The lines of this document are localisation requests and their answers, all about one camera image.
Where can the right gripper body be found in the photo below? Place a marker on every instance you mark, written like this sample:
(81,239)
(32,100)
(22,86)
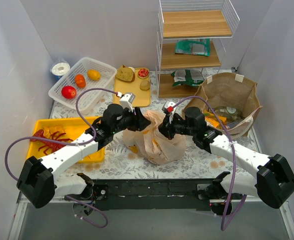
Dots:
(170,127)

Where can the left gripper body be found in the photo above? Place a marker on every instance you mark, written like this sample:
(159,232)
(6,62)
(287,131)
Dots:
(135,119)

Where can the orange mango gummy packet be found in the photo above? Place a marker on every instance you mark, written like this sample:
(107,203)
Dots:
(211,119)

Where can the peach plastic grocery bag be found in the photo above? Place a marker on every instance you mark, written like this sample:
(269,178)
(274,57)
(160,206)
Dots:
(151,144)

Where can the silver drink can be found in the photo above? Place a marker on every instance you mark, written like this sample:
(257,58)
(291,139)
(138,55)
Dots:
(233,124)

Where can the clear glass bottle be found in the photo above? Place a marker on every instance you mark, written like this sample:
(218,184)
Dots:
(230,113)

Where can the brown burlap tote bag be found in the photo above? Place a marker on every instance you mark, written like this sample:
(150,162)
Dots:
(234,91)

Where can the teal snack packet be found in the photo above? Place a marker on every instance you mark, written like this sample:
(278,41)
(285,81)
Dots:
(197,47)

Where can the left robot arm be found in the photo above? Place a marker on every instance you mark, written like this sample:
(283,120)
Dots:
(61,160)

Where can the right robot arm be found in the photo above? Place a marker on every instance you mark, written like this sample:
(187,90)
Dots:
(271,178)

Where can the yellow bread tray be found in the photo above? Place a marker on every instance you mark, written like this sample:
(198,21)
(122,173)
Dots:
(142,97)

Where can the white plastic basket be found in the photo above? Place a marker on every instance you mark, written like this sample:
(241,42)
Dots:
(107,72)

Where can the small bread roll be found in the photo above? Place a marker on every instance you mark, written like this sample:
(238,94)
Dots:
(145,85)

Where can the yellow vegetable tray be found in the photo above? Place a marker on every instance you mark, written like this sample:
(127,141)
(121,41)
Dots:
(73,127)

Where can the floral table mat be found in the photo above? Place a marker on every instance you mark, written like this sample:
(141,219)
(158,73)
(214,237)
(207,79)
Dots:
(120,163)

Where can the green white snack packet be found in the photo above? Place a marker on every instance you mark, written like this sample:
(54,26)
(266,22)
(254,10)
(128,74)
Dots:
(186,77)

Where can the round bread loaf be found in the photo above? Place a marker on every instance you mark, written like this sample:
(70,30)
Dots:
(125,74)

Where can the yellow mango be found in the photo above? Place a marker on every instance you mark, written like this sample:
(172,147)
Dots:
(93,75)

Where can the small orange pumpkin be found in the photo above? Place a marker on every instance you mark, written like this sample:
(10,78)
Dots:
(80,81)

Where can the red toy lobster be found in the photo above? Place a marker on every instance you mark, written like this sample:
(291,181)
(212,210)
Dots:
(52,138)

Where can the white tape roll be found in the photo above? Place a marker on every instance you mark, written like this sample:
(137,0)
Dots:
(60,69)

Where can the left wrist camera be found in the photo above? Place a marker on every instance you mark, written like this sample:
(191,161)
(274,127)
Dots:
(126,100)

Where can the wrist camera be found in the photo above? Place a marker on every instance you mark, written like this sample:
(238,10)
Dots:
(169,108)
(126,100)

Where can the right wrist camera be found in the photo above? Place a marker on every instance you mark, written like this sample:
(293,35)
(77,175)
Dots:
(169,108)

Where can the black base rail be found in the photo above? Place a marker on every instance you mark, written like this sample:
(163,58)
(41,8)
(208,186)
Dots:
(123,194)

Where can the white wire shelf rack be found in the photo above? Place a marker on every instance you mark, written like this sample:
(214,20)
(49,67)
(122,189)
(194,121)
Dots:
(190,36)

